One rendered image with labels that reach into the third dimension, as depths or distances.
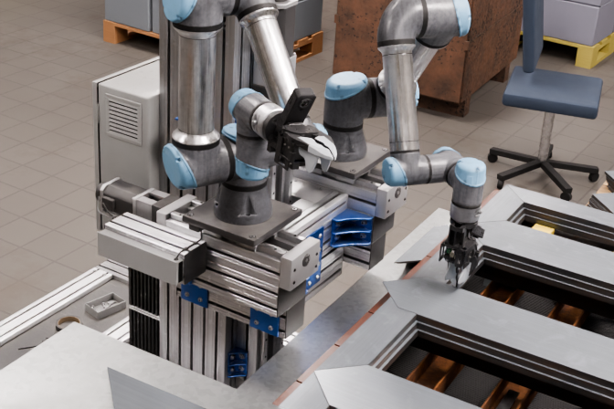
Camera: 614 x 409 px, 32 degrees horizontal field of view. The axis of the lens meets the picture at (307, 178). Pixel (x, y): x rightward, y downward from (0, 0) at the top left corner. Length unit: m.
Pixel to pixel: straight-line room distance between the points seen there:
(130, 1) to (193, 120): 4.61
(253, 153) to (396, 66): 0.54
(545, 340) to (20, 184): 3.23
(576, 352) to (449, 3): 0.91
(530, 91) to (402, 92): 2.72
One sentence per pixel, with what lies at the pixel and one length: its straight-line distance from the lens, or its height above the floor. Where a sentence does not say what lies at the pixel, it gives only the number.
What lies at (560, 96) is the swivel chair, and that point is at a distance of 5.35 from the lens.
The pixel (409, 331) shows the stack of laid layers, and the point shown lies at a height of 0.85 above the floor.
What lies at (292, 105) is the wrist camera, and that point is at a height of 1.51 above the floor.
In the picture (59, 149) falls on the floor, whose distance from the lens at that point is 5.68.
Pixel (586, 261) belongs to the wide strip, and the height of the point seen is 0.87.
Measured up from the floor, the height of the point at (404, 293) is 0.87.
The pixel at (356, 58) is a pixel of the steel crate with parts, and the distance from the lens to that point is 6.39.
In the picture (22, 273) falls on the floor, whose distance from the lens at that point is 4.56.
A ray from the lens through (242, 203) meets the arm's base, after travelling 2.66.
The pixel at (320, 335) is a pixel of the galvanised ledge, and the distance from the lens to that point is 2.92.
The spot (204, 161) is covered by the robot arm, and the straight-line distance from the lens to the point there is 2.55.
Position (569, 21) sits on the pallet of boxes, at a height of 0.29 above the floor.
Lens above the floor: 2.29
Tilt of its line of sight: 25 degrees down
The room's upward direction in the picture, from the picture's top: 4 degrees clockwise
